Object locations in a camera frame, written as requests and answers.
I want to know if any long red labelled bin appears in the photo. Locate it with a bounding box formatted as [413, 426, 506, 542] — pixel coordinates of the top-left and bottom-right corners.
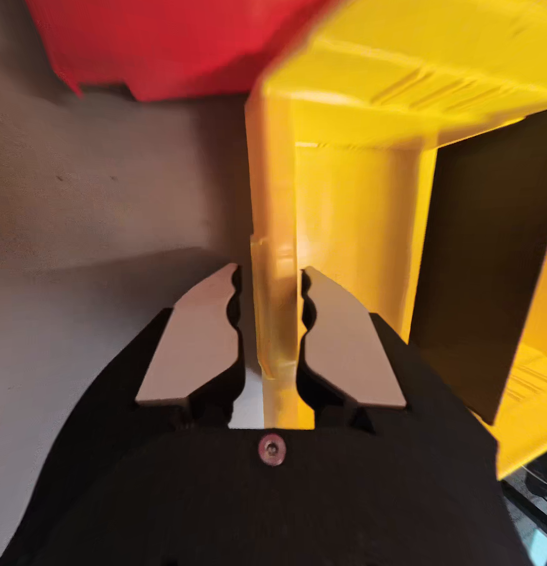
[25, 0, 342, 103]

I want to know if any yellow plastic bin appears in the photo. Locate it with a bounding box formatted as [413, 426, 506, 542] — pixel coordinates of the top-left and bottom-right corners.
[244, 0, 547, 482]

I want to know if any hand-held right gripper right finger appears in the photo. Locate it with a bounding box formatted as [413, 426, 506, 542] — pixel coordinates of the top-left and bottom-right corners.
[297, 266, 408, 409]

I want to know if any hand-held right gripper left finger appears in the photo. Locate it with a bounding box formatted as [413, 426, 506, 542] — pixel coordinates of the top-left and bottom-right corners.
[135, 263, 242, 406]

